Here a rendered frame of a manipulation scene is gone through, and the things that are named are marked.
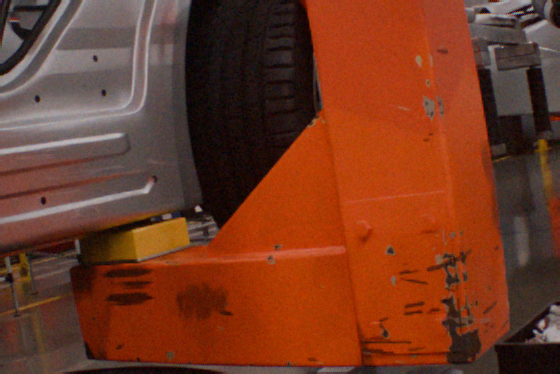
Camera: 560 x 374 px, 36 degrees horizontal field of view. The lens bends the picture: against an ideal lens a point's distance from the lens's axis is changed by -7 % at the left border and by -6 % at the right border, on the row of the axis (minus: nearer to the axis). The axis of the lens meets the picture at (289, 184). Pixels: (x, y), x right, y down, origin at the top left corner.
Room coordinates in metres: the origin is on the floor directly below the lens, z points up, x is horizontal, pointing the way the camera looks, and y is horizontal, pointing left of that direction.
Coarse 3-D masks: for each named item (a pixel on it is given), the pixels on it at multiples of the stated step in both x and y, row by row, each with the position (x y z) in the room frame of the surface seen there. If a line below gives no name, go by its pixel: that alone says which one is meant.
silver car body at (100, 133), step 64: (0, 0) 3.40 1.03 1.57; (64, 0) 1.35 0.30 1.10; (128, 0) 1.43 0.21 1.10; (0, 64) 1.21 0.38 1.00; (64, 64) 1.29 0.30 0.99; (128, 64) 1.42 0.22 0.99; (0, 128) 1.14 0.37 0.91; (64, 128) 1.24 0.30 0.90; (128, 128) 1.36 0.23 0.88; (0, 192) 1.13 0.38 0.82; (64, 192) 1.23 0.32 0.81; (128, 192) 1.35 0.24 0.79; (192, 192) 1.47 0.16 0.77; (0, 256) 1.19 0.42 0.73
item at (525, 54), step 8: (496, 48) 1.79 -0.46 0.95; (504, 48) 1.78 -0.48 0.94; (512, 48) 1.77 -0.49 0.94; (520, 48) 1.76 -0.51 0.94; (528, 48) 1.75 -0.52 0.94; (536, 48) 1.76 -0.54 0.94; (496, 56) 1.79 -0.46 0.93; (504, 56) 1.78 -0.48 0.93; (512, 56) 1.77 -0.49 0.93; (520, 56) 1.76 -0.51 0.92; (528, 56) 1.75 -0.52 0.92; (536, 56) 1.75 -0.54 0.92; (496, 64) 1.79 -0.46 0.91; (504, 64) 1.78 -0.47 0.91; (512, 64) 1.77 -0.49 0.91; (520, 64) 1.76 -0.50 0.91; (528, 64) 1.75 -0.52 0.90; (536, 64) 1.75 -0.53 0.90
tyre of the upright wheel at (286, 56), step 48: (240, 0) 1.68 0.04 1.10; (288, 0) 1.59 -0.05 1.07; (192, 48) 1.67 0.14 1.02; (240, 48) 1.59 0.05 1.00; (288, 48) 1.54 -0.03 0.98; (192, 96) 1.63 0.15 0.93; (240, 96) 1.57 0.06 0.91; (288, 96) 1.52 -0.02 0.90; (192, 144) 1.62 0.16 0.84; (240, 144) 1.57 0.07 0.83; (288, 144) 1.52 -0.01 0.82; (240, 192) 1.60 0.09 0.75
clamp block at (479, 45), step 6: (474, 42) 1.46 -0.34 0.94; (480, 42) 1.46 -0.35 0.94; (486, 42) 1.49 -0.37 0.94; (474, 48) 1.46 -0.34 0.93; (480, 48) 1.46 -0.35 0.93; (486, 48) 1.49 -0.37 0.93; (474, 54) 1.46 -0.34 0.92; (480, 54) 1.46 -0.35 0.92; (486, 54) 1.48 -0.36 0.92; (480, 60) 1.46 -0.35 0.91; (486, 60) 1.48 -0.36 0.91; (480, 66) 1.47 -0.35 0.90
